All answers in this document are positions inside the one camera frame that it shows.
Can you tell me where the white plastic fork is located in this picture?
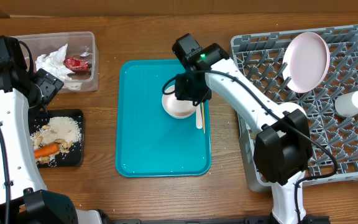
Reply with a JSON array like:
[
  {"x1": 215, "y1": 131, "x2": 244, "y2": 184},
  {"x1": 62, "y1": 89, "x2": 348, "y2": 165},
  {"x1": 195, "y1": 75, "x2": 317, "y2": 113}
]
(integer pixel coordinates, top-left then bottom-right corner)
[{"x1": 196, "y1": 106, "x2": 203, "y2": 129}]

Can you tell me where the black rectangular tray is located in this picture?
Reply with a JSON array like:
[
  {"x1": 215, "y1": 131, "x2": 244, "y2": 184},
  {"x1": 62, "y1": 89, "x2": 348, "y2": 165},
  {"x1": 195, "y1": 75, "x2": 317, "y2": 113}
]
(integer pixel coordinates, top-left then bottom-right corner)
[{"x1": 29, "y1": 109, "x2": 85, "y2": 168}]

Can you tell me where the clear plastic waste bin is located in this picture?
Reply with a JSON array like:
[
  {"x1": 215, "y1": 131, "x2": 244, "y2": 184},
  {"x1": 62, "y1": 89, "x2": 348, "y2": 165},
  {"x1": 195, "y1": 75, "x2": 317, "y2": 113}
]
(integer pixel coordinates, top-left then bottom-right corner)
[{"x1": 16, "y1": 32, "x2": 99, "y2": 93}]

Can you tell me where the clear crumpled plastic wrapper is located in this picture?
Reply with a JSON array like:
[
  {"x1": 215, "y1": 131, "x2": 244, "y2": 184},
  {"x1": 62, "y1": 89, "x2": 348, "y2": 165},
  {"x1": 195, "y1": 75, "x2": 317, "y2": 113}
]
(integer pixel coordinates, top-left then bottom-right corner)
[{"x1": 80, "y1": 46, "x2": 92, "y2": 57}]

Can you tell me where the orange carrot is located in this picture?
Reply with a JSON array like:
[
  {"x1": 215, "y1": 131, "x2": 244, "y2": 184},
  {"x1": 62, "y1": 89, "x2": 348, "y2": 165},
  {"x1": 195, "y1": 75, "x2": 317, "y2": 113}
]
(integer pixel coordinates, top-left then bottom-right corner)
[{"x1": 34, "y1": 143, "x2": 60, "y2": 159}]

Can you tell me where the grey dishwasher rack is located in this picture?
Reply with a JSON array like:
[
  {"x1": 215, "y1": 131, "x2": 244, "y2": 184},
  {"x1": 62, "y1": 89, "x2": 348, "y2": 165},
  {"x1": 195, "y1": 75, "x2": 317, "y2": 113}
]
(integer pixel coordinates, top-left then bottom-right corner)
[{"x1": 231, "y1": 25, "x2": 358, "y2": 184}]

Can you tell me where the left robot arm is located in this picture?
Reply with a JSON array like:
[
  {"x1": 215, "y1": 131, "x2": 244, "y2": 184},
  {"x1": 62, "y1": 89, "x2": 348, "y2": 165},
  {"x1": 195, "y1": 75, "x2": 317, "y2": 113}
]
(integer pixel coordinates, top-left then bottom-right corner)
[{"x1": 0, "y1": 35, "x2": 109, "y2": 223}]

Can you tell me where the white round plate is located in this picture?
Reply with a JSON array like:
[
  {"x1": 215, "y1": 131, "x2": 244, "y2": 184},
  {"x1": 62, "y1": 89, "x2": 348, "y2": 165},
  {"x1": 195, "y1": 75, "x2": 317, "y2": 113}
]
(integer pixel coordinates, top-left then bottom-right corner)
[{"x1": 282, "y1": 32, "x2": 330, "y2": 93}]

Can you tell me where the wooden chopstick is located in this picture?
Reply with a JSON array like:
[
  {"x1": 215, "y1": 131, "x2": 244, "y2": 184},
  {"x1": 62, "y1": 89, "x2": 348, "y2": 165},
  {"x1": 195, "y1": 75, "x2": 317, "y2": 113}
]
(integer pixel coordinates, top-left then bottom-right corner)
[{"x1": 200, "y1": 103, "x2": 206, "y2": 134}]

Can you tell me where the pink bowl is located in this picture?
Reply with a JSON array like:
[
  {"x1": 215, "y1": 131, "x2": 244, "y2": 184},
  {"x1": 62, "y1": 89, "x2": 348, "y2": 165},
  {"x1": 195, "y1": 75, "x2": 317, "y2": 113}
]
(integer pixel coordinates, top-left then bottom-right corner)
[{"x1": 162, "y1": 93, "x2": 196, "y2": 119}]

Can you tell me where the red snack wrapper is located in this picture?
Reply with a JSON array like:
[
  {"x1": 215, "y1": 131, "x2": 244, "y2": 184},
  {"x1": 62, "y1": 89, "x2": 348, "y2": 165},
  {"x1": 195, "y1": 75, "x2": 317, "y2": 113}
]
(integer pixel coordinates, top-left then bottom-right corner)
[{"x1": 63, "y1": 58, "x2": 92, "y2": 72}]

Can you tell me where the pile of peanuts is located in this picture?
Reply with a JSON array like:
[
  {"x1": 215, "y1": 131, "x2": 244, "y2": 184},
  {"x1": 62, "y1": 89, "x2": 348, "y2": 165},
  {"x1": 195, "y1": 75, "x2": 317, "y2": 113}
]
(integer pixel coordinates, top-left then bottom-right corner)
[{"x1": 30, "y1": 125, "x2": 70, "y2": 164}]

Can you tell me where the teal serving tray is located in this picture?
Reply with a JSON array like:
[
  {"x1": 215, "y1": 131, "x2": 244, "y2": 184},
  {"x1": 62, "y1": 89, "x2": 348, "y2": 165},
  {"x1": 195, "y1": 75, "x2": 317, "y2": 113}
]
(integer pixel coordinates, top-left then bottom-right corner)
[{"x1": 116, "y1": 59, "x2": 212, "y2": 178}]

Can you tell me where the crumpled white tissue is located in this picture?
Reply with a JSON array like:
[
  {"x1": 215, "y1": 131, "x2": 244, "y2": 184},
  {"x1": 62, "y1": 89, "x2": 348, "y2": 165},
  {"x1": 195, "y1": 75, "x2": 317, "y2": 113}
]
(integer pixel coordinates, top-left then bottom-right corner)
[{"x1": 35, "y1": 44, "x2": 73, "y2": 82}]

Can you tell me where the pile of white rice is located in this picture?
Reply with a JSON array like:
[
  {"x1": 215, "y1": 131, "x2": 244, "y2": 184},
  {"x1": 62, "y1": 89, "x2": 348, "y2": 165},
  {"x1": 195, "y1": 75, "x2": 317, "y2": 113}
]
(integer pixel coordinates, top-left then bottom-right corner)
[{"x1": 30, "y1": 116, "x2": 83, "y2": 167}]

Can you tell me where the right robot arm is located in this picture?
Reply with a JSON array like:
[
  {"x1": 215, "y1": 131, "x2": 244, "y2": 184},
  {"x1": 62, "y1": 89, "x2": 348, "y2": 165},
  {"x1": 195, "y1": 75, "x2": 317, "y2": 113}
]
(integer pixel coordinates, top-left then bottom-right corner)
[{"x1": 172, "y1": 34, "x2": 312, "y2": 223}]

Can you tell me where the white plastic cup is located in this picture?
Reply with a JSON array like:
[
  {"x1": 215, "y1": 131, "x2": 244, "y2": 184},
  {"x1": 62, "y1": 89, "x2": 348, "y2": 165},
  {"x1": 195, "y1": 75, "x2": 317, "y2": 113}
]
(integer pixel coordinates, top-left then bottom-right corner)
[{"x1": 334, "y1": 91, "x2": 358, "y2": 118}]

